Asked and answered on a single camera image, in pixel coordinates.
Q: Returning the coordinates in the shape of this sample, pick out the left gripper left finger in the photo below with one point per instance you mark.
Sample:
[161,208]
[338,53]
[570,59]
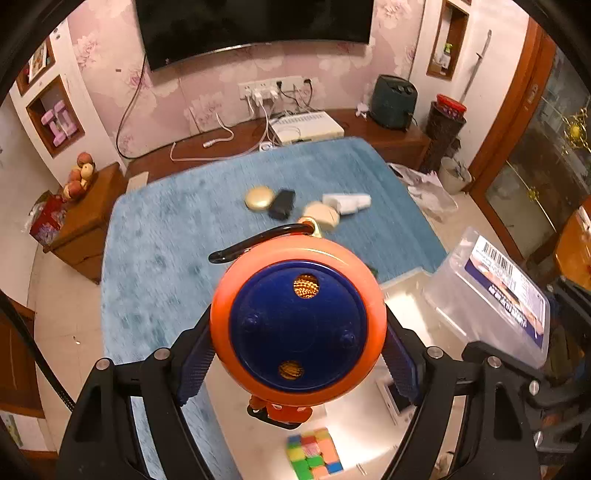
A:
[169,377]

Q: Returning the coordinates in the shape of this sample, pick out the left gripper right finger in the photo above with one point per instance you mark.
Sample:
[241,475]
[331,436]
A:
[429,383]

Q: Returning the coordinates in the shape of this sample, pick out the white electronic monitor device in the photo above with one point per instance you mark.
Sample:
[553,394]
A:
[400,408]

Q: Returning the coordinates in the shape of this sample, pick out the clear lidded plastic box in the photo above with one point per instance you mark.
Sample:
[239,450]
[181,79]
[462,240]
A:
[484,296]

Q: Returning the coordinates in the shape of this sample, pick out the colourful cube puzzle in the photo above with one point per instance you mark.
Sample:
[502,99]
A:
[313,455]

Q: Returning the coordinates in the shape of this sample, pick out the orange blue round tape reel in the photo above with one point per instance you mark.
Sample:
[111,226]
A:
[297,320]

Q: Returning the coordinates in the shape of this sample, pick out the beige oval case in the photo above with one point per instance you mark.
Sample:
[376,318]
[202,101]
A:
[326,217]

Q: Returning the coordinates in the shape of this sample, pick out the white storage tray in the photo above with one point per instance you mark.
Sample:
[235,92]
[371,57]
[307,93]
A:
[362,428]

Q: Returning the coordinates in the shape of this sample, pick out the blue fuzzy table cloth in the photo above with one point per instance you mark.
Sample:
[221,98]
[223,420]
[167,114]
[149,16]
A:
[156,277]

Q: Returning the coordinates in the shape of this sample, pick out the green gold small bottle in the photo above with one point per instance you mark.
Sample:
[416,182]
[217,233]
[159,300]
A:
[373,271]

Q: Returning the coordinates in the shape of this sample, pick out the wooden tv cabinet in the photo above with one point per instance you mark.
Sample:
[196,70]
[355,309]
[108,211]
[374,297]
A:
[81,241]

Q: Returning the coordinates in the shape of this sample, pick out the gold round compact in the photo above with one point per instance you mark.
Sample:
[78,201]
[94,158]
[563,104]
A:
[259,198]

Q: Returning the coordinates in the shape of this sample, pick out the red patterned gift box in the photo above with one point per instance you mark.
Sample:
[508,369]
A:
[46,218]

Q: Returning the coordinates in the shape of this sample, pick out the white bucket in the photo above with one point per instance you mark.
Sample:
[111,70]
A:
[453,175]

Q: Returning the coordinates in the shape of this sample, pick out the black small box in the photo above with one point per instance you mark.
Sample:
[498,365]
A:
[282,204]

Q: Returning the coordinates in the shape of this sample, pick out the bowl of peaches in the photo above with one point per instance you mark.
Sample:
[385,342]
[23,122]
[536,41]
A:
[80,178]

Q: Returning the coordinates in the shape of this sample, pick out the wooden glass door cabinet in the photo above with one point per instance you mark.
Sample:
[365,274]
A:
[533,171]

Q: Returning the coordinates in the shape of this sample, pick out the dark wicker basket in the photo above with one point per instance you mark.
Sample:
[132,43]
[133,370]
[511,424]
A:
[445,120]

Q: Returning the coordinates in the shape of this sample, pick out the dark green appliance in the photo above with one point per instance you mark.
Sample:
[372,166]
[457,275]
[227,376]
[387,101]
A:
[393,102]

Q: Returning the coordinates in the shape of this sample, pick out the white router box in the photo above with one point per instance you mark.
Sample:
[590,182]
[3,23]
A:
[306,127]

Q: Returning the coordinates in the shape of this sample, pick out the pink dumbbells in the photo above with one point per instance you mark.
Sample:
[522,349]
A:
[60,123]

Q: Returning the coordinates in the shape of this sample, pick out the black television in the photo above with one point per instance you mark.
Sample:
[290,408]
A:
[176,30]

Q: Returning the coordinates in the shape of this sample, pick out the white wall power strip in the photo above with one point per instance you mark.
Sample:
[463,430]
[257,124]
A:
[292,86]

